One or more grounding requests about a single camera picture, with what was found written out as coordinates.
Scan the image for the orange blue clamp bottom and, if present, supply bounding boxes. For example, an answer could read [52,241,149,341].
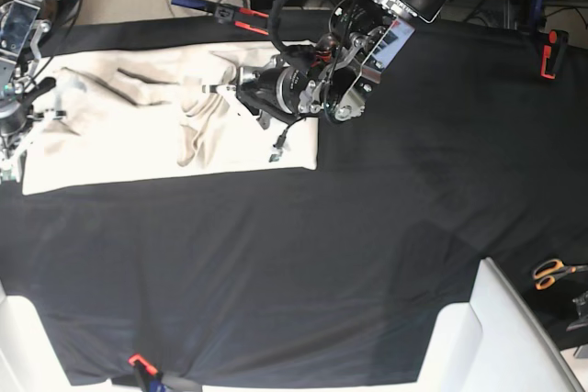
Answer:
[128,353,203,392]

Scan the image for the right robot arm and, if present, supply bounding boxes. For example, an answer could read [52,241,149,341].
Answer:
[1,0,82,146]

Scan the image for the orange black clamp right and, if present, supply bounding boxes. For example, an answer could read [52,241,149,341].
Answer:
[540,29,569,80]

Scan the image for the blue orange clamp top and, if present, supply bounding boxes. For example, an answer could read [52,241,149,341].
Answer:
[171,0,269,36]

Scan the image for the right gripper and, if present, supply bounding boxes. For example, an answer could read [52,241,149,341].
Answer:
[1,77,58,144]

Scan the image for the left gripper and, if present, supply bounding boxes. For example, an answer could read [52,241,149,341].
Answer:
[236,55,322,130]

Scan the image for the orange handled scissors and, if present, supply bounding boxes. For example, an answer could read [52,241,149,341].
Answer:
[532,259,587,291]

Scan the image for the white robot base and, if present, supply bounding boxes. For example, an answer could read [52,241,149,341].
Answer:
[1,292,113,391]
[203,252,587,391]

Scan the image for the cream white T-shirt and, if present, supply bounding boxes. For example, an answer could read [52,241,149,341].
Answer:
[22,42,318,196]

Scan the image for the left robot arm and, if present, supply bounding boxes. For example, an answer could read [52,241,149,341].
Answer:
[236,0,447,127]

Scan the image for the black table cloth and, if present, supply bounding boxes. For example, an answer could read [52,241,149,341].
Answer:
[1,21,587,387]

